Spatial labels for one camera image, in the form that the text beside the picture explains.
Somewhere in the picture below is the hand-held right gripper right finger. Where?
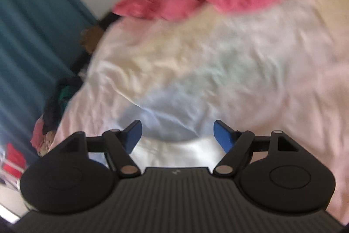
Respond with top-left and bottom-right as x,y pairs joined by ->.
213,120 -> 299,176

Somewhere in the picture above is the teal curtain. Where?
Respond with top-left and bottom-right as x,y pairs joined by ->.
0,0 -> 99,168

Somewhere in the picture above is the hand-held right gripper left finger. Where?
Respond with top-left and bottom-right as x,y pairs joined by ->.
60,120 -> 143,178

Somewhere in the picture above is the red and white box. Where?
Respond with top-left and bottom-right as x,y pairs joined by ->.
0,142 -> 28,181

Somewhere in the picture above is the brown bag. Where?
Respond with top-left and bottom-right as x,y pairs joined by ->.
80,27 -> 107,54

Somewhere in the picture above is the pastel rainbow bed sheet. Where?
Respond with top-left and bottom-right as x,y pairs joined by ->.
46,0 -> 349,223

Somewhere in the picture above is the pile of dark clothes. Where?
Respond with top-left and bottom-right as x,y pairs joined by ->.
30,75 -> 85,152

